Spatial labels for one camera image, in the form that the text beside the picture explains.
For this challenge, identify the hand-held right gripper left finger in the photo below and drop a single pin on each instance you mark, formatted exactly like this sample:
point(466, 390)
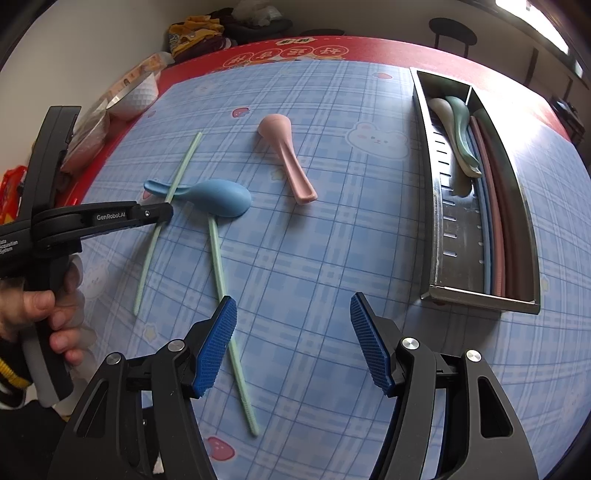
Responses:
point(214, 346)

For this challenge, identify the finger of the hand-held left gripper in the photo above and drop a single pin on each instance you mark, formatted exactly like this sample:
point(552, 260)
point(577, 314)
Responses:
point(111, 218)

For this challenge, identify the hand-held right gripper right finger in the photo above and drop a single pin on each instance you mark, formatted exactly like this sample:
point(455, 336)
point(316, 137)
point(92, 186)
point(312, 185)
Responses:
point(371, 346)

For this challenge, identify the green chopstick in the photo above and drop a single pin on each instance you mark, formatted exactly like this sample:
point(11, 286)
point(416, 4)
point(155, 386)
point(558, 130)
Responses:
point(182, 166)
point(221, 281)

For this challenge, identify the blue spoon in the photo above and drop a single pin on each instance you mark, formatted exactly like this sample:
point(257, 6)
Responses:
point(219, 196)

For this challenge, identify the metal utensil tray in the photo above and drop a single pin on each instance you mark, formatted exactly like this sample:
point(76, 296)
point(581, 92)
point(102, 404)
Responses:
point(457, 240)

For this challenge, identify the pink spoon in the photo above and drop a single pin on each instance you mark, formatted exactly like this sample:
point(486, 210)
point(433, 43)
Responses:
point(281, 138)

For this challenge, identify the green spoon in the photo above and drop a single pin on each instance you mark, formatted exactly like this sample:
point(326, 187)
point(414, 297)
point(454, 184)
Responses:
point(459, 117)

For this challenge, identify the person's left forearm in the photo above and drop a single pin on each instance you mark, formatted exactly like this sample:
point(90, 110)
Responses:
point(11, 374)

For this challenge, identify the person's left hand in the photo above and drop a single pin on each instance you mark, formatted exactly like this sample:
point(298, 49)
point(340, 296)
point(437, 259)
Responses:
point(27, 314)

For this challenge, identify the red snack packet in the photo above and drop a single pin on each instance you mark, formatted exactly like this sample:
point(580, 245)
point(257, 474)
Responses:
point(9, 194)

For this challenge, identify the clear bag with brown contents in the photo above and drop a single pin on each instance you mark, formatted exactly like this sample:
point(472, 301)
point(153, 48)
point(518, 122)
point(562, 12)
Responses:
point(85, 138)

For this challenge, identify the blue plaid table mat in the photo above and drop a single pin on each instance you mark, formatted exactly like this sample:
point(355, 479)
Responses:
point(323, 258)

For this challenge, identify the white bowl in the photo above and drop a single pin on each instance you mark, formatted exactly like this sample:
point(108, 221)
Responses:
point(136, 99)

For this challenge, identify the orange white snack packet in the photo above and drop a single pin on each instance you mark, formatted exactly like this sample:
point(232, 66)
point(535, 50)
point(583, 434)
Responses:
point(138, 74)

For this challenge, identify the yellow snack bag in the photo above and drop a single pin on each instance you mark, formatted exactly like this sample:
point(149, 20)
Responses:
point(194, 34)

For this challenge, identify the grey spoon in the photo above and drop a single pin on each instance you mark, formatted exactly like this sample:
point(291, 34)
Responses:
point(445, 120)

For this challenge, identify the dark cloth pile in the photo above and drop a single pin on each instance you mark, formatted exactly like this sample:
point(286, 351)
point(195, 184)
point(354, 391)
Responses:
point(258, 30)

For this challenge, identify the clear plastic bag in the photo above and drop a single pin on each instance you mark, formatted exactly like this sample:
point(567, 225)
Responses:
point(256, 11)

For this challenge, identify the black round stool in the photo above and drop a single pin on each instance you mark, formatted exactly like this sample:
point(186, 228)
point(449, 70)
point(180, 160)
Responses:
point(323, 32)

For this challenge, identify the red printed tablecloth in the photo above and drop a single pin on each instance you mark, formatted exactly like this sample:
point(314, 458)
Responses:
point(369, 48)

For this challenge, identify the black device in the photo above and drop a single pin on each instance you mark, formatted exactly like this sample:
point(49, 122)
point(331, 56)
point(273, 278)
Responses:
point(568, 117)

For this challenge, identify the black chair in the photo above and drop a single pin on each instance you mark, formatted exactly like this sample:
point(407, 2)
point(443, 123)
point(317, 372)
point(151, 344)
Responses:
point(452, 30)

